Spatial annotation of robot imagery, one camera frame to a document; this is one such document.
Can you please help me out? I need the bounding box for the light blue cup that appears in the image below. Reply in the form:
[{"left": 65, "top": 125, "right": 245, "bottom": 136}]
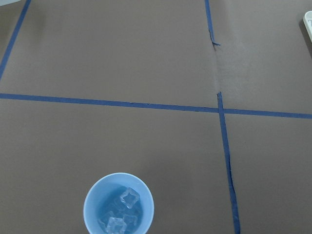
[{"left": 83, "top": 173, "right": 155, "bottom": 234}]

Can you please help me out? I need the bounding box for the clear ice cube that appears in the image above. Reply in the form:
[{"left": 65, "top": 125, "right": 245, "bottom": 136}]
[
  {"left": 119, "top": 187, "right": 140, "bottom": 209},
  {"left": 106, "top": 217, "right": 127, "bottom": 234}
]

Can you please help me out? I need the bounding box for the blue teach pendant tablet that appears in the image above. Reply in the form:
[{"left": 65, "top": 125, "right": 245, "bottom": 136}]
[{"left": 303, "top": 10, "right": 312, "bottom": 41}]

